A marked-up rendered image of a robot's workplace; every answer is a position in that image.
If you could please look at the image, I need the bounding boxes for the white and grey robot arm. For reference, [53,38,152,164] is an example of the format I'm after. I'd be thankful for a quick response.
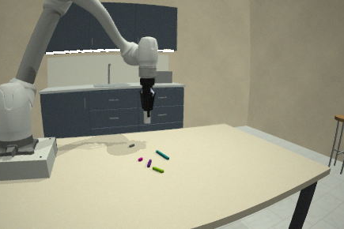
[0,0,158,158]

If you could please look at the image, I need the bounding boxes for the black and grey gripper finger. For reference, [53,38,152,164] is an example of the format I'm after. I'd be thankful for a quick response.
[145,89,156,124]
[139,89,146,123]

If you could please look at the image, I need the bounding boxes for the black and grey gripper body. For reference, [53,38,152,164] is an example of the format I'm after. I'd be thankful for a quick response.
[140,78,155,96]

